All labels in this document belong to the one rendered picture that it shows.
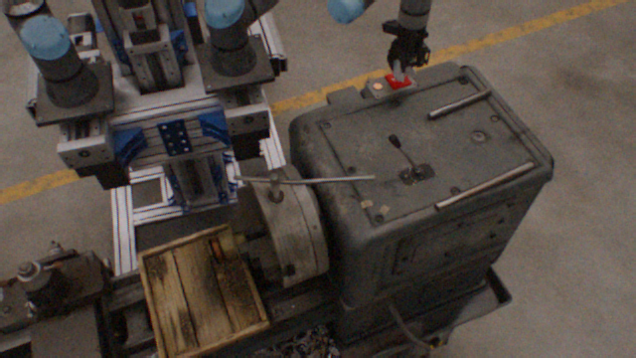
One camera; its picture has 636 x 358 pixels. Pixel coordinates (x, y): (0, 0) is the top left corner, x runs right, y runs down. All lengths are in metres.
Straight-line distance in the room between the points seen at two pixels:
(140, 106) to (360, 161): 0.80
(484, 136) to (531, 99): 2.00
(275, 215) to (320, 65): 2.24
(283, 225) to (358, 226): 0.18
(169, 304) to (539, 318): 1.70
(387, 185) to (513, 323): 1.44
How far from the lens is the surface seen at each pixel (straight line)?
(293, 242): 1.28
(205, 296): 1.58
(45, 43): 1.62
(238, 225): 1.39
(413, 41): 1.36
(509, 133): 1.47
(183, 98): 1.79
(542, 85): 3.56
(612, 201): 3.14
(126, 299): 1.67
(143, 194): 2.67
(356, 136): 1.38
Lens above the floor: 2.32
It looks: 55 degrees down
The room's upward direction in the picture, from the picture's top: straight up
